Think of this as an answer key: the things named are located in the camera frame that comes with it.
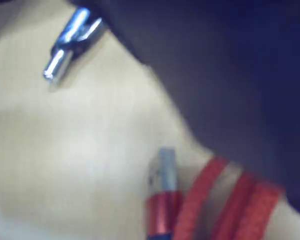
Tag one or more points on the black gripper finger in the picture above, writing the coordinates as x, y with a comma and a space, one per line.
57, 65
227, 75

